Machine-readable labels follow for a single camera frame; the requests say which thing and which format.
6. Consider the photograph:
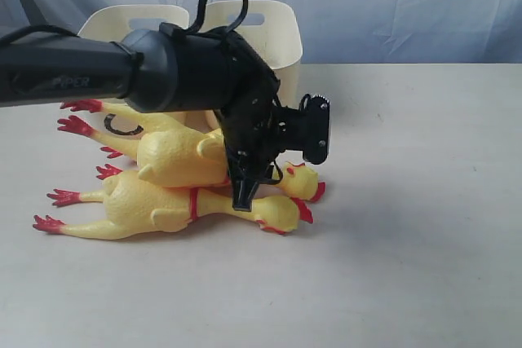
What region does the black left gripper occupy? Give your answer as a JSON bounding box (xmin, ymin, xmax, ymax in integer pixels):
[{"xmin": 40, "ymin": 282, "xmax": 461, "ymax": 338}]
[{"xmin": 214, "ymin": 36, "xmax": 290, "ymax": 212}]

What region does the headless yellow chicken body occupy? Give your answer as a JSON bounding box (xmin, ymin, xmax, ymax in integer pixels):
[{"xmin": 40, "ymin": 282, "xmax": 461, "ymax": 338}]
[{"xmin": 92, "ymin": 127, "xmax": 228, "ymax": 187}]

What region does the cream bin marked O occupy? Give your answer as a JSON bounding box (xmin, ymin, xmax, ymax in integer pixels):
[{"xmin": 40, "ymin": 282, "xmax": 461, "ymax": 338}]
[{"xmin": 78, "ymin": 4, "xmax": 189, "ymax": 139}]

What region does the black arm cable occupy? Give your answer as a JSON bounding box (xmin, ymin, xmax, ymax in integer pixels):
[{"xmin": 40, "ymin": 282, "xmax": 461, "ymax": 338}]
[{"xmin": 191, "ymin": 0, "xmax": 250, "ymax": 39}]

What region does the cream bin marked X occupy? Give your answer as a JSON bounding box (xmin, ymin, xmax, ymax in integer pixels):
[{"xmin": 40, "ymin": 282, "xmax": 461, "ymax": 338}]
[{"xmin": 202, "ymin": 0, "xmax": 303, "ymax": 129}]

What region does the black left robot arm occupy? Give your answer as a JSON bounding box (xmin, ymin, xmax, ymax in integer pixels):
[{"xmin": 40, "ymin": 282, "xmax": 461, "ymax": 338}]
[{"xmin": 1, "ymin": 23, "xmax": 307, "ymax": 211}]

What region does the yellow rubber chicken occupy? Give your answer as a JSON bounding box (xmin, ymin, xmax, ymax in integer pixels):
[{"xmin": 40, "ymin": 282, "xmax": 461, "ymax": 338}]
[
  {"xmin": 57, "ymin": 99, "xmax": 327, "ymax": 203},
  {"xmin": 33, "ymin": 170, "xmax": 313, "ymax": 240}
]

